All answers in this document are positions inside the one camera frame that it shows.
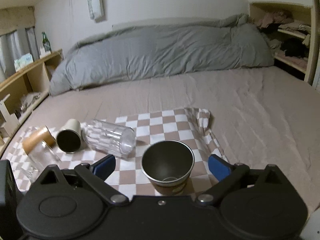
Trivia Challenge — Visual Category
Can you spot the right wooden shelf unit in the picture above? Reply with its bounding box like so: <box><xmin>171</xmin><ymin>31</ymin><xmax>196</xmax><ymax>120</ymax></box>
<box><xmin>249</xmin><ymin>2</ymin><xmax>319</xmax><ymax>85</ymax></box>

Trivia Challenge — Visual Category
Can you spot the white wall hanging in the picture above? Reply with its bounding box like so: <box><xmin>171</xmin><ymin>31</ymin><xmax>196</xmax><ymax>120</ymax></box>
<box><xmin>87</xmin><ymin>0</ymin><xmax>104</xmax><ymax>21</ymax></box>

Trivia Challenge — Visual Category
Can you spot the glass jar wooden lid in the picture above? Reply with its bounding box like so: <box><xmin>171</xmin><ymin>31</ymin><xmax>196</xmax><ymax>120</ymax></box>
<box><xmin>22</xmin><ymin>126</ymin><xmax>61</xmax><ymax>183</ymax></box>

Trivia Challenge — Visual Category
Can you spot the clear ribbed plastic tumbler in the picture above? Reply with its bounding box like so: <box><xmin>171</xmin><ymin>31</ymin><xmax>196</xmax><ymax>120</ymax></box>
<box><xmin>82</xmin><ymin>119</ymin><xmax>136</xmax><ymax>159</ymax></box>

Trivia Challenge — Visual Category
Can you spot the clothes pile on shelf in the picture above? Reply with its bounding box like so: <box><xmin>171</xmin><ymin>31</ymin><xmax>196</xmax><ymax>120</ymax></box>
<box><xmin>255</xmin><ymin>10</ymin><xmax>311</xmax><ymax>60</ymax></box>

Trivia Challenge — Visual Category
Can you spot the grey curtain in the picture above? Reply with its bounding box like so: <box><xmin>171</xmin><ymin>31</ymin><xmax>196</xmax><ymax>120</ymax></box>
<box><xmin>1</xmin><ymin>27</ymin><xmax>40</xmax><ymax>82</ymax></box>

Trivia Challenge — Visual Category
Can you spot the grey duvet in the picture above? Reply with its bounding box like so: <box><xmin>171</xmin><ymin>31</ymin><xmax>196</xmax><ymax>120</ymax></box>
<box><xmin>49</xmin><ymin>14</ymin><xmax>274</xmax><ymax>96</ymax></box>

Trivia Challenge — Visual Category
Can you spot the green glass bottle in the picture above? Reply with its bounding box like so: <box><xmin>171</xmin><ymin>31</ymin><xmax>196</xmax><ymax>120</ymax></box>
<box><xmin>42</xmin><ymin>32</ymin><xmax>52</xmax><ymax>52</ymax></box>

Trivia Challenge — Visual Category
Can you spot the white cup brown sleeve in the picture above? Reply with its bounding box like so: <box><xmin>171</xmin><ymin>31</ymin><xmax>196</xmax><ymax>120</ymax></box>
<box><xmin>140</xmin><ymin>140</ymin><xmax>195</xmax><ymax>196</ymax></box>

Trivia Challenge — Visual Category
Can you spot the cream cup black interior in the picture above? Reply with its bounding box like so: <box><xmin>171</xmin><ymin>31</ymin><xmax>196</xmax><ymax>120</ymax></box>
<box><xmin>56</xmin><ymin>119</ymin><xmax>82</xmax><ymax>153</ymax></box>

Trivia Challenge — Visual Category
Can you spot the tissue pack on shelf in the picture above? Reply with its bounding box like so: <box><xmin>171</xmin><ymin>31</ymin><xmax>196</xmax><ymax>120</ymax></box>
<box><xmin>14</xmin><ymin>53</ymin><xmax>34</xmax><ymax>72</ymax></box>

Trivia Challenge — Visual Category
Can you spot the wooden shelf unit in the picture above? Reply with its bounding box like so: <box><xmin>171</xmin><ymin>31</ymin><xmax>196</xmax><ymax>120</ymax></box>
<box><xmin>249</xmin><ymin>2</ymin><xmax>319</xmax><ymax>85</ymax></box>
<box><xmin>1</xmin><ymin>49</ymin><xmax>64</xmax><ymax>154</ymax></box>

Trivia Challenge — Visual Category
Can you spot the taupe bed sheet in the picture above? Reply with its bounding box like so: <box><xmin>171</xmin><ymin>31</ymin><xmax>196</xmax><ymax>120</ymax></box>
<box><xmin>3</xmin><ymin>67</ymin><xmax>319</xmax><ymax>211</ymax></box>

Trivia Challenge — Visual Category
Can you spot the left wooden shelf unit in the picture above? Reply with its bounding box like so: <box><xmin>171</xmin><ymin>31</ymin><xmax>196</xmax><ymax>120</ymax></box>
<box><xmin>1</xmin><ymin>49</ymin><xmax>64</xmax><ymax>154</ymax></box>

